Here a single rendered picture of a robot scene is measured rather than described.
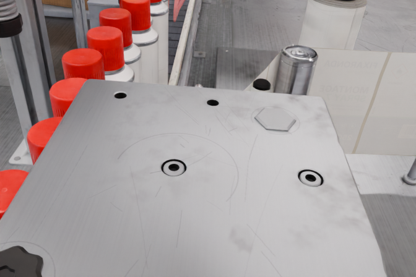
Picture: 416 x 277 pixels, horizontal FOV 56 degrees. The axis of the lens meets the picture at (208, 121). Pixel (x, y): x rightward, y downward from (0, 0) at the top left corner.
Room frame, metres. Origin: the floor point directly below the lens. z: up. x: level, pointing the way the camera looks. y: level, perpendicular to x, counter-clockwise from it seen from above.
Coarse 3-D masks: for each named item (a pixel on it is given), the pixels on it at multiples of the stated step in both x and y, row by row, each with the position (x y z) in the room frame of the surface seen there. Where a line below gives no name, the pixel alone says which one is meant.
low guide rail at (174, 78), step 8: (192, 0) 0.97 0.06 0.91; (192, 8) 0.91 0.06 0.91; (184, 24) 0.81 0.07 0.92; (184, 32) 0.76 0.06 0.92; (184, 40) 0.72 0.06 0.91; (184, 48) 0.72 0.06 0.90; (176, 56) 0.65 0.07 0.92; (176, 64) 0.62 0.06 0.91; (176, 72) 0.59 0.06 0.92; (176, 80) 0.57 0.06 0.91
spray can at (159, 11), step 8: (152, 0) 0.53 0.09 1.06; (160, 0) 0.54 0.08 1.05; (152, 8) 0.53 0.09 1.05; (160, 8) 0.53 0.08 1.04; (168, 8) 0.55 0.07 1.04; (152, 16) 0.52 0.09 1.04; (160, 16) 0.53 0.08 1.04; (160, 24) 0.53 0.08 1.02; (160, 32) 0.53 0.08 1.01; (160, 40) 0.53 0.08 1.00; (160, 48) 0.53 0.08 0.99; (160, 56) 0.53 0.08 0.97; (160, 64) 0.53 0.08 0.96; (160, 72) 0.53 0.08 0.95; (160, 80) 0.53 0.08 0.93
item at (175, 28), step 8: (184, 8) 1.01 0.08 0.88; (168, 16) 0.94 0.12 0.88; (184, 16) 0.95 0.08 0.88; (168, 24) 0.89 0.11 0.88; (176, 24) 0.89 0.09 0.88; (168, 32) 0.84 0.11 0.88; (176, 32) 0.84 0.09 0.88; (168, 40) 0.80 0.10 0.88; (176, 40) 0.80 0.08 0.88; (168, 48) 0.76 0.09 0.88; (176, 48) 0.76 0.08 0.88; (168, 56) 0.72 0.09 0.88; (168, 64) 0.69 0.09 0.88; (168, 72) 0.65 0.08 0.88; (168, 80) 0.62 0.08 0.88
